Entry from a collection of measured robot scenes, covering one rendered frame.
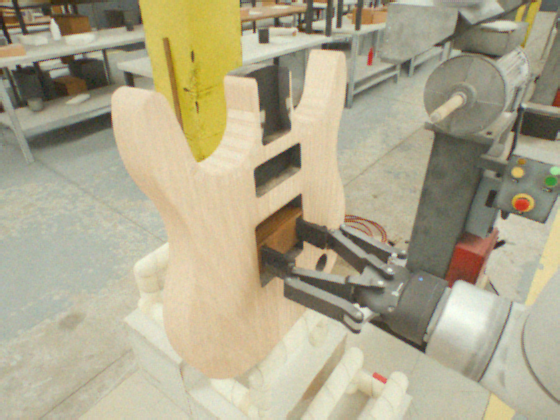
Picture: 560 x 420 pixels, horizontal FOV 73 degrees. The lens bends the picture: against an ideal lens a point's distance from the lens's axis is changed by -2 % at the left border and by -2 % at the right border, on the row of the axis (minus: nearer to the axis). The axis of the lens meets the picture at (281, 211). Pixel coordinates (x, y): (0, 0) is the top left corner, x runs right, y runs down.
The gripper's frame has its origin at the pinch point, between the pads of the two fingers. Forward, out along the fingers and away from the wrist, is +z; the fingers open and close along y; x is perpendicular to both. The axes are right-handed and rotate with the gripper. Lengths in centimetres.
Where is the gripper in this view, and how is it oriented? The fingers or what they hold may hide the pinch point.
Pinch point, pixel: (285, 242)
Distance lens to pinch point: 51.2
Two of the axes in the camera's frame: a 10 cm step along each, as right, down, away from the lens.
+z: -8.1, -3.5, 4.8
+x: 0.1, -8.2, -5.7
